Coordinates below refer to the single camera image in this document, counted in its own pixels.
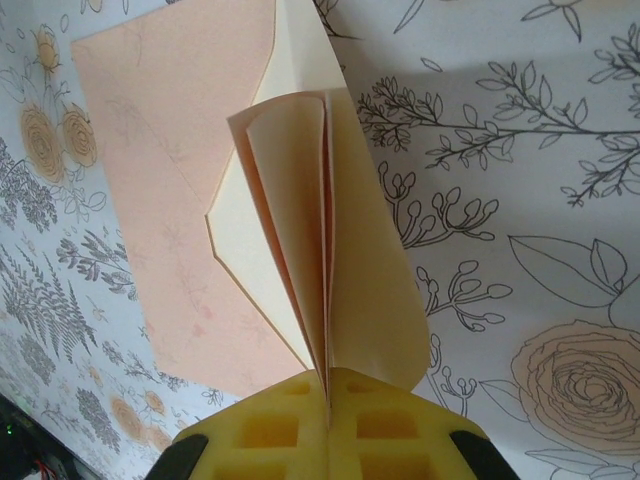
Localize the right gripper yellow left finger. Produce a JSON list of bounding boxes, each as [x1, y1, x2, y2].
[[159, 368, 332, 480]]

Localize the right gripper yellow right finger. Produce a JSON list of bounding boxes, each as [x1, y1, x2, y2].
[[330, 366, 507, 480]]

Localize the peach paper letter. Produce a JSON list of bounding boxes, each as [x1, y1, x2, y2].
[[226, 88, 335, 401]]

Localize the floral patterned tablecloth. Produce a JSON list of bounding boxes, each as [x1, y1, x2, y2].
[[0, 0, 640, 480]]

